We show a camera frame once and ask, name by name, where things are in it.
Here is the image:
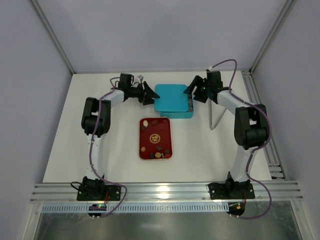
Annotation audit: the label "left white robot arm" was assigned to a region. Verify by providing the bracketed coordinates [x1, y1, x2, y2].
[77, 73, 160, 201]

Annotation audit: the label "teal tin lid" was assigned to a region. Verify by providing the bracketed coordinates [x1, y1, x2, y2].
[154, 84, 189, 113]

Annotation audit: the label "red rectangular tray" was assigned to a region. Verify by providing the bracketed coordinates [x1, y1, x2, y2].
[139, 117, 173, 160]

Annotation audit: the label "white slotted cable duct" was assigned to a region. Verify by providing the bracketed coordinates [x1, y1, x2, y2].
[41, 201, 229, 214]

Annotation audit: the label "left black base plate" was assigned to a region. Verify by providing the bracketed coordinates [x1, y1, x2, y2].
[76, 185, 121, 201]

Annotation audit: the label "aluminium rail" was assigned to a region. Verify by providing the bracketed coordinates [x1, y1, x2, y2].
[30, 180, 304, 204]
[241, 70, 287, 181]

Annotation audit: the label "metal tongs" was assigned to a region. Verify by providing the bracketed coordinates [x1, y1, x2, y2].
[209, 100, 226, 131]

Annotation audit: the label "aluminium front rail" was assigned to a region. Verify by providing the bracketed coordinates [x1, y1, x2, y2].
[30, 180, 304, 204]

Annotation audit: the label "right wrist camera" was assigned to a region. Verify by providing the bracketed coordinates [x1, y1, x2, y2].
[207, 66, 214, 72]

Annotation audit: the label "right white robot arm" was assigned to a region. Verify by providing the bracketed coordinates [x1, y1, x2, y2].
[184, 71, 271, 200]

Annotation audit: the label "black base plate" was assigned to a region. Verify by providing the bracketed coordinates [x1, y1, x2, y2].
[76, 185, 121, 201]
[208, 180, 256, 200]

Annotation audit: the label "teal square tin box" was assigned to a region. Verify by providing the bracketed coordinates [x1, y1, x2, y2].
[154, 99, 194, 119]

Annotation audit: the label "brown square chocolate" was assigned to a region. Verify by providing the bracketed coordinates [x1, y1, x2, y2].
[151, 120, 158, 126]

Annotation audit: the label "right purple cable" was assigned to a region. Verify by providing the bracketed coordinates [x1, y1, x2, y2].
[208, 59, 273, 220]

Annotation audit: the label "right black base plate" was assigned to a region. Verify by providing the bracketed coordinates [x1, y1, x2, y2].
[208, 180, 256, 200]

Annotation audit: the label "right side aluminium rail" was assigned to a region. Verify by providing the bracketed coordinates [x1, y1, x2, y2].
[241, 70, 287, 181]

